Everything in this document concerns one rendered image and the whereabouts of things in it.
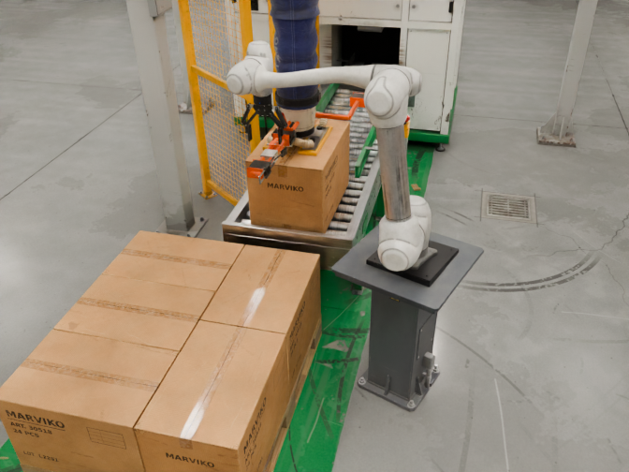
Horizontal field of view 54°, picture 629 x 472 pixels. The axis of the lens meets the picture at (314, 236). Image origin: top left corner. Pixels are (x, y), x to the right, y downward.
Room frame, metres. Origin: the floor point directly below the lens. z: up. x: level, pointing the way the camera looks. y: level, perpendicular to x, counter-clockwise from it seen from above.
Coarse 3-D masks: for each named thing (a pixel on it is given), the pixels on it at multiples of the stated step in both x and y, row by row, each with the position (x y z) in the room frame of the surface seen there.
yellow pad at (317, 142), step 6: (318, 126) 3.04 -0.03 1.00; (330, 126) 3.11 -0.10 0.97; (324, 132) 3.02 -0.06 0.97; (306, 138) 2.97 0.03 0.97; (312, 138) 2.90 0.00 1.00; (324, 138) 2.97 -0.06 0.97; (318, 144) 2.89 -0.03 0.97; (300, 150) 2.83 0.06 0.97; (306, 150) 2.82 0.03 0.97; (312, 150) 2.82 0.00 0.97; (318, 150) 2.83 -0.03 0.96
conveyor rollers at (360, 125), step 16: (336, 96) 4.64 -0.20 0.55; (336, 112) 4.35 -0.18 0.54; (352, 128) 4.04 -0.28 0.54; (368, 128) 4.02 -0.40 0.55; (352, 144) 3.77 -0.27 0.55; (352, 160) 3.58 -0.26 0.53; (368, 160) 3.55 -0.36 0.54; (352, 176) 3.32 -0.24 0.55; (352, 192) 3.13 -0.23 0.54; (352, 208) 2.95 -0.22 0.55; (336, 224) 2.79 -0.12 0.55
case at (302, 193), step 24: (336, 120) 3.24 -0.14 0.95; (264, 144) 2.94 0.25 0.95; (336, 144) 2.92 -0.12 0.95; (288, 168) 2.69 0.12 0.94; (312, 168) 2.67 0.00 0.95; (336, 168) 2.92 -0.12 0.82; (264, 192) 2.73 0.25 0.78; (288, 192) 2.69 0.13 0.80; (312, 192) 2.66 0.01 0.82; (336, 192) 2.92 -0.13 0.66; (264, 216) 2.73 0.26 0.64; (288, 216) 2.70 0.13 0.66; (312, 216) 2.66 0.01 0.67
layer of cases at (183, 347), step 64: (128, 256) 2.53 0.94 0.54; (192, 256) 2.52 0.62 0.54; (256, 256) 2.51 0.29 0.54; (64, 320) 2.05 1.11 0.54; (128, 320) 2.04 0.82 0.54; (192, 320) 2.03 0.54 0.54; (256, 320) 2.02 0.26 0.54; (64, 384) 1.68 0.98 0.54; (128, 384) 1.67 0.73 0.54; (192, 384) 1.66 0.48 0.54; (256, 384) 1.66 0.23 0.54; (64, 448) 1.55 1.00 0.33; (128, 448) 1.47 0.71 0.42; (192, 448) 1.40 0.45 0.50; (256, 448) 1.52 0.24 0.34
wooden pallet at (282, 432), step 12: (312, 348) 2.38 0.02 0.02; (312, 360) 2.31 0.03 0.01; (300, 372) 2.11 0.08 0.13; (300, 384) 2.13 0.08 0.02; (288, 408) 1.90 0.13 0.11; (288, 420) 1.89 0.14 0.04; (276, 444) 1.78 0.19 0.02; (276, 456) 1.72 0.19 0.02; (24, 468) 1.61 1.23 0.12; (36, 468) 1.59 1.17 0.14; (264, 468) 1.57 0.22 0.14
